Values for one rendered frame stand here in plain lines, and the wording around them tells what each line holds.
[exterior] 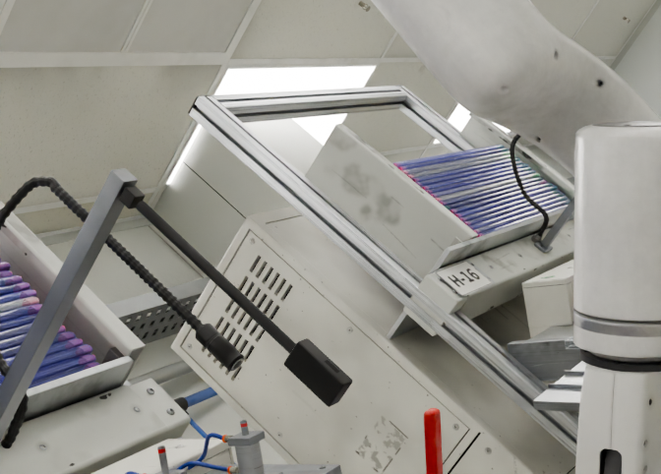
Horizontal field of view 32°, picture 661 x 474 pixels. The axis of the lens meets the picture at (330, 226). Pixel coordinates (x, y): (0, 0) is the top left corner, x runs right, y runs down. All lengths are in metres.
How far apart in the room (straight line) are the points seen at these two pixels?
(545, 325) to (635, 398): 1.20
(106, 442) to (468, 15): 0.57
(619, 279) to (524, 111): 0.15
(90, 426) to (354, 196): 0.98
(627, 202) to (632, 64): 7.84
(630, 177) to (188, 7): 3.22
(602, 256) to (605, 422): 0.11
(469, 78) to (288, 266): 1.20
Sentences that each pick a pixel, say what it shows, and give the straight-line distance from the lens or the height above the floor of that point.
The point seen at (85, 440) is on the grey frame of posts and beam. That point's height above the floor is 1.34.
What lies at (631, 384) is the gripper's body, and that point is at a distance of 0.81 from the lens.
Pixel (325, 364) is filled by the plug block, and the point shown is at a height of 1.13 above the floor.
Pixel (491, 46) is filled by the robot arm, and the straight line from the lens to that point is 0.81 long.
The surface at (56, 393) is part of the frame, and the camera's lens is 1.14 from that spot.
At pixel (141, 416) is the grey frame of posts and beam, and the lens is 1.20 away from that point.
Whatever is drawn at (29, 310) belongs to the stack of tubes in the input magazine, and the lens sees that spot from 1.21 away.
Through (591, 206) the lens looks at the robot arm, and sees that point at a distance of 0.80.
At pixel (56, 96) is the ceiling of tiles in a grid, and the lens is 3.73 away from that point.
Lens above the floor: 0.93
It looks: 20 degrees up
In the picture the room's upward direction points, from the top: 49 degrees counter-clockwise
